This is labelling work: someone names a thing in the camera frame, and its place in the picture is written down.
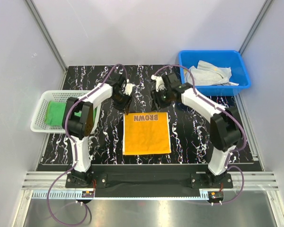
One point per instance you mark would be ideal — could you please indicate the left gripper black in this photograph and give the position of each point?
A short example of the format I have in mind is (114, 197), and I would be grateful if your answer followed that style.
(126, 104)

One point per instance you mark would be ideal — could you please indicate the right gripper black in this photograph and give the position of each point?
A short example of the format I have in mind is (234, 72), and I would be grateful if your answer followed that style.
(156, 104)

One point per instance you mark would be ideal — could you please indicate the brown yellow towel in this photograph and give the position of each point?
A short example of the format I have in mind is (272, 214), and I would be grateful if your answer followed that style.
(146, 134)

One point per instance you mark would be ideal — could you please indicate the light grey towel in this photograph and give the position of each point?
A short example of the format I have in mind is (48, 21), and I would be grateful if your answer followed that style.
(207, 74)

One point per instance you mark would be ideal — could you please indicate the green microfiber towel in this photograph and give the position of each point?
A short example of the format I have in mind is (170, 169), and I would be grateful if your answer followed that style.
(55, 113)

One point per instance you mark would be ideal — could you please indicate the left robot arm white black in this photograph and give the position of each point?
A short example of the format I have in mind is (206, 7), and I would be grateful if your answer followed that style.
(80, 120)

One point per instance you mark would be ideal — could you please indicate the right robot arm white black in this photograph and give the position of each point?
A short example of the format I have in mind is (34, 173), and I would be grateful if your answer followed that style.
(226, 132)

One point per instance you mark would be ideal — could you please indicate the black marble pattern mat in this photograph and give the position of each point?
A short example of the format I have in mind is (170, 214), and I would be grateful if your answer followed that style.
(189, 131)

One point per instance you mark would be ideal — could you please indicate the blue plastic bin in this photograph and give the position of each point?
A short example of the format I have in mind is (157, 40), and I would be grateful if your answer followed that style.
(222, 59)

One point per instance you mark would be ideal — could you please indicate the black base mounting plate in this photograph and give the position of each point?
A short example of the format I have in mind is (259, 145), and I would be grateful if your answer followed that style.
(147, 181)

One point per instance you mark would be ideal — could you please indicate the white perforated plastic basket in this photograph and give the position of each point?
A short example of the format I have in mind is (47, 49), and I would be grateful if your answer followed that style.
(38, 120)

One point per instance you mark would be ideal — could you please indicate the left small circuit board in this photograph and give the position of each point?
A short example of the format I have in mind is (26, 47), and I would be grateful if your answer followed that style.
(88, 194)

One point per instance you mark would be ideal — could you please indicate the small circuit board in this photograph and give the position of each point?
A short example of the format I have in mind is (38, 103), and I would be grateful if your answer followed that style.
(216, 195)
(88, 194)

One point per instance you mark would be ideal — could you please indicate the right small circuit board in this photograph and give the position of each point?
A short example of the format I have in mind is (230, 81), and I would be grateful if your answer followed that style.
(216, 195)

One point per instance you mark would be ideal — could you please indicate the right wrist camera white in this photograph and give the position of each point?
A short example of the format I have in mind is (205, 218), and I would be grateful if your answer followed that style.
(159, 83)

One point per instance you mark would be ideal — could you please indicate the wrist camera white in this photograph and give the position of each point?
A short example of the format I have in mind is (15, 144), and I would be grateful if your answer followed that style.
(159, 83)
(129, 89)

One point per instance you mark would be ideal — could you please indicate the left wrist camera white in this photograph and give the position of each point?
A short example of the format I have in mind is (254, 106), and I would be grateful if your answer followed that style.
(129, 89)

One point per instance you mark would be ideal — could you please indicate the aluminium rail front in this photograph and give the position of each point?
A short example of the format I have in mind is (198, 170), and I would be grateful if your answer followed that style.
(249, 180)

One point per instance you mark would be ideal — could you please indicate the left aluminium frame post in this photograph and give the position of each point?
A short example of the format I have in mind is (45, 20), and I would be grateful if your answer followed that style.
(39, 21)

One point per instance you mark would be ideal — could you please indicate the aluminium frame post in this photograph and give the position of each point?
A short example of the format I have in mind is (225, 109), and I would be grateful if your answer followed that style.
(39, 21)
(256, 24)

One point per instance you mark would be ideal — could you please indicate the right aluminium frame post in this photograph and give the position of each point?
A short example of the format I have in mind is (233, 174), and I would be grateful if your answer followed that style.
(256, 24)

